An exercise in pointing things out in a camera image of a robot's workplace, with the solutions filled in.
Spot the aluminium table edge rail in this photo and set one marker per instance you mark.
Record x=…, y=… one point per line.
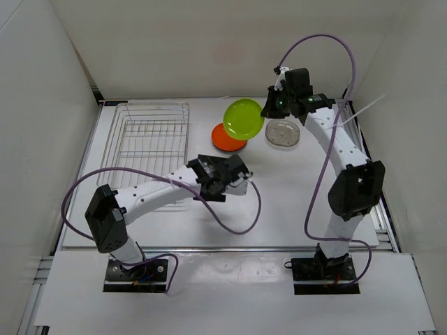
x=384, y=231

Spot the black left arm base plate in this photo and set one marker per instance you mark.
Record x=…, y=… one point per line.
x=149, y=278

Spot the chrome wire dish rack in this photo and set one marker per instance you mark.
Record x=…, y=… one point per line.
x=151, y=137

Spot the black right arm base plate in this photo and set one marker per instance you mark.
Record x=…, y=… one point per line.
x=308, y=280

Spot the clear textured glass plate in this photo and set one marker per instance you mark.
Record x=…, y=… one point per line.
x=282, y=143

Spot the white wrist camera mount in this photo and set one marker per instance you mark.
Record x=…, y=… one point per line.
x=238, y=187
x=280, y=83

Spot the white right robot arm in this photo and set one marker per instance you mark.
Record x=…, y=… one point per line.
x=359, y=180

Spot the lime green plastic plate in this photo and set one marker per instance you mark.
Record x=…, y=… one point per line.
x=242, y=119

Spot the orange plastic plate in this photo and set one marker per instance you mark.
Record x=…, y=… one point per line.
x=222, y=141

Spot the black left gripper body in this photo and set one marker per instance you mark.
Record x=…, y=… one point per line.
x=218, y=193

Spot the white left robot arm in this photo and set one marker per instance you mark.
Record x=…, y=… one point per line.
x=206, y=179

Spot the front aluminium rail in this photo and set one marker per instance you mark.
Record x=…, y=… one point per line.
x=287, y=249

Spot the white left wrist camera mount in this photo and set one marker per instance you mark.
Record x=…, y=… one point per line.
x=238, y=187

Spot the blue brand label sticker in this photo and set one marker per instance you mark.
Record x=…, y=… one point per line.
x=115, y=103

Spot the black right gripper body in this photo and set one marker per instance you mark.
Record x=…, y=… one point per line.
x=279, y=105

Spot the white cable tie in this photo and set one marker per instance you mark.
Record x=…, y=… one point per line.
x=361, y=111

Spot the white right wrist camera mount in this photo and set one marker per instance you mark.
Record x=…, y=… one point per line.
x=280, y=83

